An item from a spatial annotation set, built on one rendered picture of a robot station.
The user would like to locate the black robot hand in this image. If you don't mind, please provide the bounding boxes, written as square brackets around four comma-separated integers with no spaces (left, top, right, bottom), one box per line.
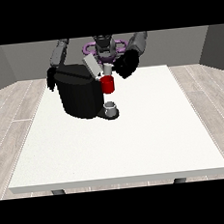
[112,48,143,81]
[44,66,59,93]

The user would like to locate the small grey coffee pod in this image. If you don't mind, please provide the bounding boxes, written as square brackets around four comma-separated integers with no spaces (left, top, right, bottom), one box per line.
[101,63,115,78]

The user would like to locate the red pod holder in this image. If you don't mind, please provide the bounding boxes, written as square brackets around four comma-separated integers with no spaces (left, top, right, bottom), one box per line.
[99,74,116,96]

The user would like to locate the black coffee machine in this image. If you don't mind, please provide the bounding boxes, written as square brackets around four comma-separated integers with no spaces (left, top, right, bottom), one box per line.
[51,60,121,125]

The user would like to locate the pale grey machine lid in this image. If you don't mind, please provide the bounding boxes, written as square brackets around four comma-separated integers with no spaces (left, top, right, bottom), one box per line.
[81,52,104,82]

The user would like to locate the grey robot trunk purple rings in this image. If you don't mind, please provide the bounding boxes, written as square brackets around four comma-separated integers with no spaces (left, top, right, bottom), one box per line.
[81,33,130,66]

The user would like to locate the small grey cup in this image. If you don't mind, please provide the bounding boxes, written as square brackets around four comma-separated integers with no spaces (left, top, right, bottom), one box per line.
[103,100,118,119]

